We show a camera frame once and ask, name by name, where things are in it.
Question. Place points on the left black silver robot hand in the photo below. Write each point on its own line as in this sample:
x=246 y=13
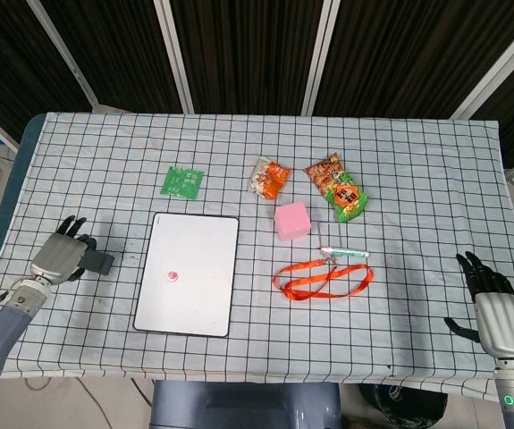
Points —
x=57 y=257

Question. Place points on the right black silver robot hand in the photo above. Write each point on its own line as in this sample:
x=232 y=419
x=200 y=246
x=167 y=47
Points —
x=504 y=322

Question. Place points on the grey and black eraser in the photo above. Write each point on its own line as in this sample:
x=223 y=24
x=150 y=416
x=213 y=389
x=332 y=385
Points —
x=102 y=263

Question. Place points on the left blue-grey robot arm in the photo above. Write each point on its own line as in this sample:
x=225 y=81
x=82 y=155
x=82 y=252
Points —
x=2 y=330

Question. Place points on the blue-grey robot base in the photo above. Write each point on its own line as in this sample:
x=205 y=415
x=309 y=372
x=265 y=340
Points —
x=243 y=404

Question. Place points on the white board with black rim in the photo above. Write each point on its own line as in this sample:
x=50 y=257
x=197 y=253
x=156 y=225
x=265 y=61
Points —
x=187 y=272

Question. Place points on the white black checked tablecloth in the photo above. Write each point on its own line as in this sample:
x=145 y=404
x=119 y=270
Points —
x=373 y=335

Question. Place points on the green flat sachet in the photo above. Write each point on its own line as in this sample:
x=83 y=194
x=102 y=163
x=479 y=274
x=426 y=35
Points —
x=181 y=182

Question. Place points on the teal white marker pen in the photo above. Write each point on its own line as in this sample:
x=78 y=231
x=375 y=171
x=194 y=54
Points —
x=346 y=252

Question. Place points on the green orange snack bag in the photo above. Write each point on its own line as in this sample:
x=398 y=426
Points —
x=341 y=187

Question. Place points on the orange white snack packet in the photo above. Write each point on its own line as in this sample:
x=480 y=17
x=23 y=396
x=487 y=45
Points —
x=270 y=179

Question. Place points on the pink foam cube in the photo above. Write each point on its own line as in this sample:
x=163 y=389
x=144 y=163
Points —
x=291 y=222

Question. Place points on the dark partition screen white frames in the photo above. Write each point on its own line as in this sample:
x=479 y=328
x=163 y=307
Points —
x=247 y=49

